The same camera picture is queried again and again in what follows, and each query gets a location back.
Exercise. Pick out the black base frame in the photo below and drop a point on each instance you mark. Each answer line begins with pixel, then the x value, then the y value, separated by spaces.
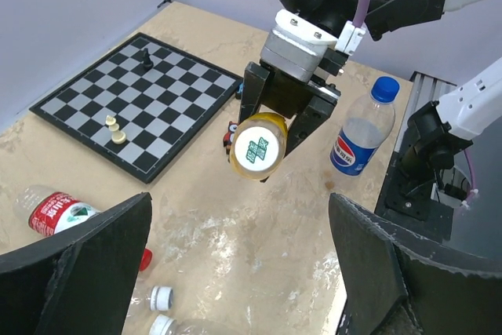
pixel 420 190

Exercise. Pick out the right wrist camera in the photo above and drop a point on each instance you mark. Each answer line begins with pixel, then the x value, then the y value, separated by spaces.
pixel 295 46

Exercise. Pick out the blue cap Pepsi bottle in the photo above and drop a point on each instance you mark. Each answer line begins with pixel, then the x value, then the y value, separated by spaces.
pixel 368 122

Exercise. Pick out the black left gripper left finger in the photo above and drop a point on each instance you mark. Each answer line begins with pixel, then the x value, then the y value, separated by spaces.
pixel 79 281

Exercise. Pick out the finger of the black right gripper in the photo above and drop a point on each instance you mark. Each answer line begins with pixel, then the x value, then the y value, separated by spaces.
pixel 310 111
pixel 254 84

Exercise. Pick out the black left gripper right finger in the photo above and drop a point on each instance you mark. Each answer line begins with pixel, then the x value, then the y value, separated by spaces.
pixel 400 282

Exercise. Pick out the red label clear bottle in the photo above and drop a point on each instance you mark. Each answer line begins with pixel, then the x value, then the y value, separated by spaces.
pixel 48 211

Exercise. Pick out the black white chessboard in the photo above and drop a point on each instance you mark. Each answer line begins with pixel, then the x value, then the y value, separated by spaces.
pixel 160 110

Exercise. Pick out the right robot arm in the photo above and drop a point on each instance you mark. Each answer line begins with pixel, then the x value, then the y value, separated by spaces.
pixel 351 20

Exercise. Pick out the yellow tea bottle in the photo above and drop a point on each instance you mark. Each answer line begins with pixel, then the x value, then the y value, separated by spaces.
pixel 259 145

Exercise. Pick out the clear bottle white cap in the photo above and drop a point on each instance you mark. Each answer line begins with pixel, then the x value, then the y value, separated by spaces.
pixel 151 298

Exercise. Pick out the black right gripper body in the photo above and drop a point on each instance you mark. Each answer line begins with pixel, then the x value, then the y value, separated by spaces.
pixel 288 96

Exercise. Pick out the black chess piece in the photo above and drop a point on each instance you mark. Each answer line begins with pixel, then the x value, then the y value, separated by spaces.
pixel 147 63

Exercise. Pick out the cartoon fridge magnet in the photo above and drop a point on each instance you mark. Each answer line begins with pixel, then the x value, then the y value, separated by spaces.
pixel 229 136

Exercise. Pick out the long clear crushed bottle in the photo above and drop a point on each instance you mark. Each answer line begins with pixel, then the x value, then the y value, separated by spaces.
pixel 164 325

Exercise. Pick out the white chess piece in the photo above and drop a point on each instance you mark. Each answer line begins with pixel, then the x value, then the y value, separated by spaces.
pixel 117 135

